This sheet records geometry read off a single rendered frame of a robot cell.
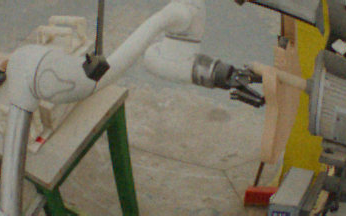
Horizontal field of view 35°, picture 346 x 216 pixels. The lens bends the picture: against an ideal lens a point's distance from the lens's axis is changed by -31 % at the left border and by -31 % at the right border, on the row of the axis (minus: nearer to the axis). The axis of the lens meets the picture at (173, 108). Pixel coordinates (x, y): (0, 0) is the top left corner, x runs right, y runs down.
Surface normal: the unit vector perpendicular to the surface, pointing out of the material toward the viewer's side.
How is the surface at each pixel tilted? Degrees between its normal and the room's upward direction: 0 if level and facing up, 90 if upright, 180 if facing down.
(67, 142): 0
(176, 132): 0
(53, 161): 0
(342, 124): 90
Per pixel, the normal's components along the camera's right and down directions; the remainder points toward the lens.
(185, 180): -0.03, -0.83
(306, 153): -0.44, 0.51
